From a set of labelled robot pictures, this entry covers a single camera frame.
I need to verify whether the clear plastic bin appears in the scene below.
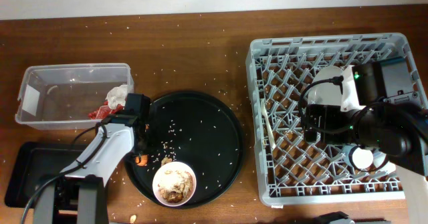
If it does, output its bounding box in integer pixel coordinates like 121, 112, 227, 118
15, 63, 134, 130

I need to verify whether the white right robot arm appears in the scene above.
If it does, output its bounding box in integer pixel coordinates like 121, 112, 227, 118
299, 102, 427, 223

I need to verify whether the white bowl with food scraps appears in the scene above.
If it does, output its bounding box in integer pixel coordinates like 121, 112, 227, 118
152, 161, 197, 207

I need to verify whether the round black tray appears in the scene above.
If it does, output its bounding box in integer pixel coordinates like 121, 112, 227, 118
124, 91, 245, 209

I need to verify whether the black rectangular tray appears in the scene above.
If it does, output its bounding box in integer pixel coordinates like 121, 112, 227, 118
4, 142, 85, 208

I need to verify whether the small white cup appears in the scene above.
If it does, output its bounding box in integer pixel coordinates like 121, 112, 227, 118
372, 150, 399, 175

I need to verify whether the orange carrot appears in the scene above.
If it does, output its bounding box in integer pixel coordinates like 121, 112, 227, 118
134, 154, 148, 166

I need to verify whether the peanut on table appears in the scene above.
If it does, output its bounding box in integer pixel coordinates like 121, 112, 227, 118
130, 215, 136, 224

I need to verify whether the light blue cup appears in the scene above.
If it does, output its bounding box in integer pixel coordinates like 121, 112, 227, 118
342, 145, 373, 169

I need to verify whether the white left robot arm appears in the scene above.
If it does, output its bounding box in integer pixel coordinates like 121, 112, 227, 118
21, 115, 145, 223

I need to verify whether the white plastic fork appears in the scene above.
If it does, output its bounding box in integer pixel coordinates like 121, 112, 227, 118
260, 99, 276, 150

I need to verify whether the grey dishwasher rack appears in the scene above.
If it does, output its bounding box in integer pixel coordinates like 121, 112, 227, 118
246, 33, 427, 207

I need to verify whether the grey plate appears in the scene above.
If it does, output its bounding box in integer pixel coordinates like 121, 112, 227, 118
308, 66, 342, 106

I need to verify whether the white tissue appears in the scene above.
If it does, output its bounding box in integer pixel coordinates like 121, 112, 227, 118
106, 84, 128, 110

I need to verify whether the red snack wrapper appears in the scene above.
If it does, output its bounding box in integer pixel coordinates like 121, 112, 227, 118
88, 101, 124, 120

